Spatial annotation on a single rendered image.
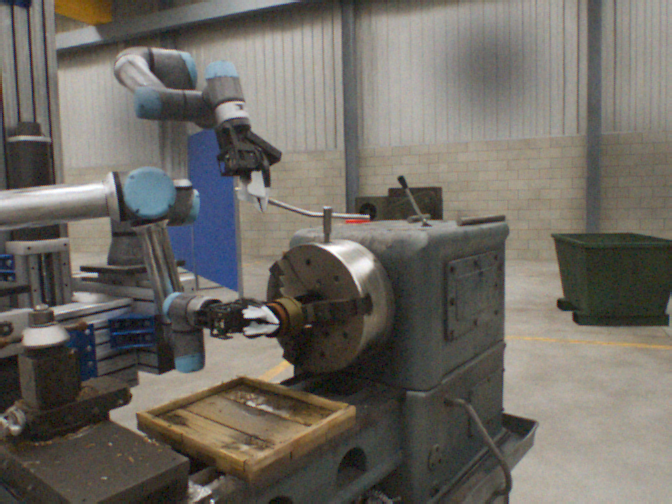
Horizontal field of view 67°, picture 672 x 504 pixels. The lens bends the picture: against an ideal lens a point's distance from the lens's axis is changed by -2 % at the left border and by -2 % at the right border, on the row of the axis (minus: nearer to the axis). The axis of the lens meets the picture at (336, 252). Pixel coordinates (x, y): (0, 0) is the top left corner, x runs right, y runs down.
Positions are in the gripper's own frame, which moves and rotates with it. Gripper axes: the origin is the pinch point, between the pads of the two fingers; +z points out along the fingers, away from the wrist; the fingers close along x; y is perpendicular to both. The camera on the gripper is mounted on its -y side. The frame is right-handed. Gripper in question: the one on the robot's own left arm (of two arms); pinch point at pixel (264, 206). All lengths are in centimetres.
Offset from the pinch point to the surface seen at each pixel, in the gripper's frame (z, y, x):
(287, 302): 22.7, 2.3, 1.3
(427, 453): 68, -27, 5
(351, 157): -279, -835, -545
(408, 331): 37.2, -23.3, 12.6
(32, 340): 19, 52, -5
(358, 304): 27.5, -8.0, 12.2
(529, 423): 81, -83, 8
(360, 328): 32.7, -7.8, 11.0
